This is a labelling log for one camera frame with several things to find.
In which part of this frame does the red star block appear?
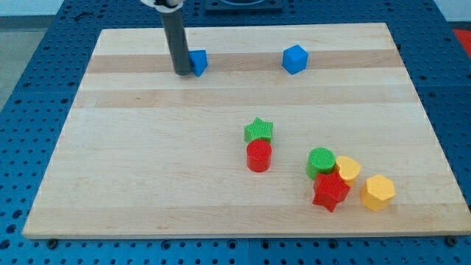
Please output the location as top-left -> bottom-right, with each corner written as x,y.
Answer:
312,172 -> 350,212

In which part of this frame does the blue cube block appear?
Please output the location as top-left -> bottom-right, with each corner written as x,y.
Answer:
282,45 -> 309,75

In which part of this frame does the white rod mount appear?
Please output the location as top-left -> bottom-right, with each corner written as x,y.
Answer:
141,0 -> 184,13

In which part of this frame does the yellow heart block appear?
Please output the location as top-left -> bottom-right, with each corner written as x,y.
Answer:
334,155 -> 362,187

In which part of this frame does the yellow hexagon block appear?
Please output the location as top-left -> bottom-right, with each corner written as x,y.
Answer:
360,174 -> 395,211

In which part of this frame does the blue triangle block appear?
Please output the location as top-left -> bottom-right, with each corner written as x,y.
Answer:
189,50 -> 208,77

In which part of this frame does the red cylinder block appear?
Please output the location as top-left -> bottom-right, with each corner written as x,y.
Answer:
246,139 -> 272,172

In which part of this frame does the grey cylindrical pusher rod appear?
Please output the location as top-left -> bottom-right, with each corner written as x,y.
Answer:
160,9 -> 192,76

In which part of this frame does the green cylinder block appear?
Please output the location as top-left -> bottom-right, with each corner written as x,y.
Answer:
305,147 -> 336,180

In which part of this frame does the wooden board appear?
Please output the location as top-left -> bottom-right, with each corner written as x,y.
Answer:
23,23 -> 470,239

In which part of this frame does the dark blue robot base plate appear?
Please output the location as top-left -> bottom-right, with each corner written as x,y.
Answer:
202,0 -> 284,13

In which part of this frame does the green star block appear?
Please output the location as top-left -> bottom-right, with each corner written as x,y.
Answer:
244,117 -> 273,143

